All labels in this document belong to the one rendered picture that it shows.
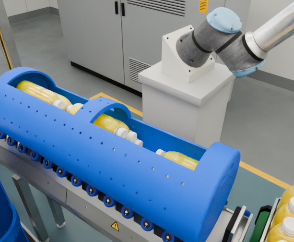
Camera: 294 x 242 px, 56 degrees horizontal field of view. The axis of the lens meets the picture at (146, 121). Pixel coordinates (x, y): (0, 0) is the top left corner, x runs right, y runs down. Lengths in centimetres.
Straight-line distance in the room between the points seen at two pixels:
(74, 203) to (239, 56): 79
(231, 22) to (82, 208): 84
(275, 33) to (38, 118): 81
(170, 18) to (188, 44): 143
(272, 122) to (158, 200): 248
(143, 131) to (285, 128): 222
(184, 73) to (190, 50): 9
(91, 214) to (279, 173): 183
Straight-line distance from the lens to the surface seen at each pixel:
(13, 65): 187
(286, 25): 103
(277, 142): 287
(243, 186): 236
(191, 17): 244
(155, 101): 125
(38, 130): 96
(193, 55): 115
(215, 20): 106
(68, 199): 111
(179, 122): 122
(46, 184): 118
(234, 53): 108
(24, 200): 171
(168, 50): 118
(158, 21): 266
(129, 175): 74
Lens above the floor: 172
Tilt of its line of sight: 37 degrees down
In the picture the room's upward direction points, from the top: straight up
